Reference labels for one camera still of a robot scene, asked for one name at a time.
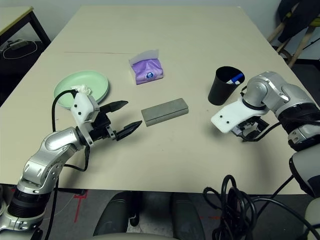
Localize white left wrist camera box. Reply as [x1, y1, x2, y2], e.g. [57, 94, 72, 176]
[70, 92, 101, 147]

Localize white power adapter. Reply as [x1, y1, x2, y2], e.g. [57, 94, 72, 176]
[8, 39, 30, 50]

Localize white cable loop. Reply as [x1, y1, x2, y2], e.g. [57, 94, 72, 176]
[2, 39, 39, 60]

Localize purple tissue pack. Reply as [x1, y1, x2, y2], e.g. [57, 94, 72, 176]
[128, 48, 166, 86]

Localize black jacket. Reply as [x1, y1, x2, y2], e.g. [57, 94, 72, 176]
[277, 0, 320, 44]

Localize black table base bar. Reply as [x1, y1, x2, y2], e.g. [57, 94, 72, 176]
[58, 188, 85, 196]

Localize light green plate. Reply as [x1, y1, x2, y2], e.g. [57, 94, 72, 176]
[53, 70, 110, 111]

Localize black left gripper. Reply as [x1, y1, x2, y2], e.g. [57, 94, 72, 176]
[87, 100, 143, 143]

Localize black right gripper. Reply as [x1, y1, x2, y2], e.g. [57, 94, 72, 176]
[231, 116, 270, 143]

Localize blue marker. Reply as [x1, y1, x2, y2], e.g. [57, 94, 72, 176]
[226, 73, 244, 85]

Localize black cup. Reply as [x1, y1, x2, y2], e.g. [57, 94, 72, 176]
[207, 65, 246, 106]

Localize black cable bundle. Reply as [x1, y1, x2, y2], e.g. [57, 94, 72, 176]
[202, 174, 320, 240]

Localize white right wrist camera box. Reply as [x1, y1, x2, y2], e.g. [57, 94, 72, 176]
[210, 97, 270, 134]

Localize grey glasses case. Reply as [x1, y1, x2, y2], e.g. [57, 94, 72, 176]
[140, 97, 189, 128]

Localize dark robot left leg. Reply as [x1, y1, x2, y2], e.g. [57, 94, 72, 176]
[92, 191, 137, 237]

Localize black tripod stand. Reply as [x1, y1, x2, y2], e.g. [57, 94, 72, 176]
[303, 36, 320, 50]

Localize white tissue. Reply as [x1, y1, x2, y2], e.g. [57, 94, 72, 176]
[71, 84, 92, 95]

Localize dark robot leg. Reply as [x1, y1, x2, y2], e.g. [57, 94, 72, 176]
[92, 191, 137, 237]
[169, 192, 206, 240]

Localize beige side table black frame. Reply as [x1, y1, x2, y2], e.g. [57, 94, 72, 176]
[0, 6, 52, 46]

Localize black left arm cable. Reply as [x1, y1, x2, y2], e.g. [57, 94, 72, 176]
[43, 89, 91, 240]

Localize wooden stool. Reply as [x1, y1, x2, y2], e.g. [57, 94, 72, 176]
[266, 11, 320, 68]

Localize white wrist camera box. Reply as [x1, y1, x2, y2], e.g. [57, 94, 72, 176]
[210, 97, 270, 134]
[70, 92, 101, 147]

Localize dark robot right leg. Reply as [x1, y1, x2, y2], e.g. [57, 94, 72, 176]
[169, 192, 206, 240]

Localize light blue plate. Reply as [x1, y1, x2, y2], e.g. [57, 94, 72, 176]
[94, 79, 111, 104]

